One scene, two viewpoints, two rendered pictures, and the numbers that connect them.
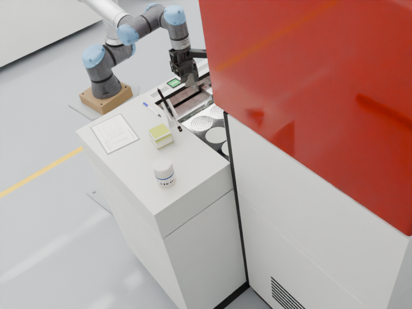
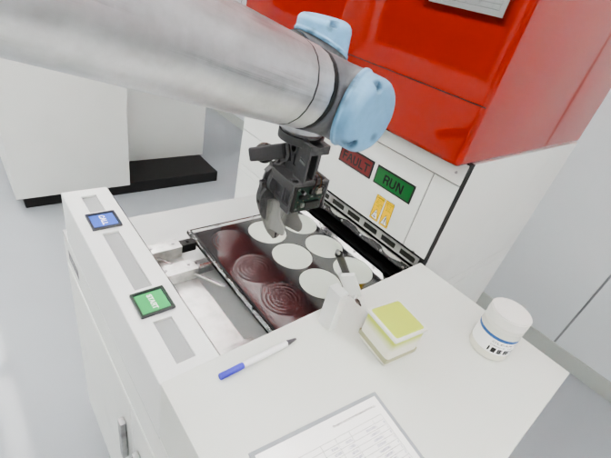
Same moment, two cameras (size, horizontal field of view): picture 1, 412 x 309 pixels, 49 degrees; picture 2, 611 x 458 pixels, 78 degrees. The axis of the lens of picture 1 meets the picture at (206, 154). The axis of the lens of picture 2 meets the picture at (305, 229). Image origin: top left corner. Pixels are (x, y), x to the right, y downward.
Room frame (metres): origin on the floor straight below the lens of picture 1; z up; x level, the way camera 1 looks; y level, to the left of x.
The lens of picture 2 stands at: (1.65, 0.56, 1.46)
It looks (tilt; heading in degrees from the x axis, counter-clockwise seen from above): 32 degrees down; 254
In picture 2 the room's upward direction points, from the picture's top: 15 degrees clockwise
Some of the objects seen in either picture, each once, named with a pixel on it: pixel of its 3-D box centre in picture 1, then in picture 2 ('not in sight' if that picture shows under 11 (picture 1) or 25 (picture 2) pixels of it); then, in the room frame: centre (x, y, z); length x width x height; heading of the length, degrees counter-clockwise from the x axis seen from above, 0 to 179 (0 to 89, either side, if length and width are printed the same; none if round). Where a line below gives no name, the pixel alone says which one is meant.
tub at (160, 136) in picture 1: (160, 137); (391, 332); (1.34, 0.16, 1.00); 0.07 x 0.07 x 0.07; 23
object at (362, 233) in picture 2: not in sight; (346, 234); (1.28, -0.28, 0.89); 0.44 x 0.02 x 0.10; 121
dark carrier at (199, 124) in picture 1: (236, 122); (292, 256); (1.45, -0.15, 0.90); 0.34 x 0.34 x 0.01; 31
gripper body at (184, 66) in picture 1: (183, 59); (296, 168); (1.53, 0.02, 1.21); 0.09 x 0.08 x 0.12; 117
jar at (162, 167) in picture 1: (164, 173); (499, 329); (1.13, 0.16, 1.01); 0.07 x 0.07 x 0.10
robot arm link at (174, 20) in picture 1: (175, 22); (315, 62); (1.53, 0.02, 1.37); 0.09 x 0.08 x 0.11; 35
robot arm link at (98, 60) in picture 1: (97, 61); not in sight; (1.91, 0.43, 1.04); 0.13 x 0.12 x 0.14; 125
